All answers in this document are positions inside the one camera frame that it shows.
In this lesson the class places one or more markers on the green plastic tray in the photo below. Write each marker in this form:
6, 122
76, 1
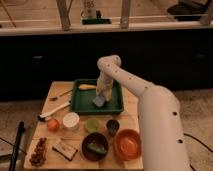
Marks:
82, 100

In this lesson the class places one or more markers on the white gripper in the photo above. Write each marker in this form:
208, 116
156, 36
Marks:
105, 88

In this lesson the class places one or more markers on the small green cup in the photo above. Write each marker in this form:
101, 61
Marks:
92, 125

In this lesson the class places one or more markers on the blue sponge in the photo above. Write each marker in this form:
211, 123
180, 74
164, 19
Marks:
99, 100

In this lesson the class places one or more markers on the orange tomato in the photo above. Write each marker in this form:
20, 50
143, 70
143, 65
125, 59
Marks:
53, 125

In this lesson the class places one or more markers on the small metal cup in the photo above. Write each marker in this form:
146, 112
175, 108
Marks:
112, 127

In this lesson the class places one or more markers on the green vegetable piece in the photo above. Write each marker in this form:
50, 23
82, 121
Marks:
96, 148

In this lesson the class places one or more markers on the dark brown bowl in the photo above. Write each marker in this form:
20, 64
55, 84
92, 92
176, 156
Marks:
96, 138

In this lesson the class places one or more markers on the white lidded jar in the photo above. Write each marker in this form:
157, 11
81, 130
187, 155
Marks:
71, 121

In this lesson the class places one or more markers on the brown wooden block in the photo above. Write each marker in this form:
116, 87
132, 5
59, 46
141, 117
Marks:
66, 150

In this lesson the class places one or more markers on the orange bowl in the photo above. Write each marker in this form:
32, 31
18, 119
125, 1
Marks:
127, 144

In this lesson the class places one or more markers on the green base white bottle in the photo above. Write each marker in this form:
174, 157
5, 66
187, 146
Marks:
90, 15

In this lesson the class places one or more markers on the black pole stand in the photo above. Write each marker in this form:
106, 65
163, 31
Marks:
16, 146

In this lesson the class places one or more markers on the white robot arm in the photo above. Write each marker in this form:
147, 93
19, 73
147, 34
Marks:
163, 146

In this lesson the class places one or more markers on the yellow corn cob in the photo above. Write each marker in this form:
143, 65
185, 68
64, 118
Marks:
86, 87

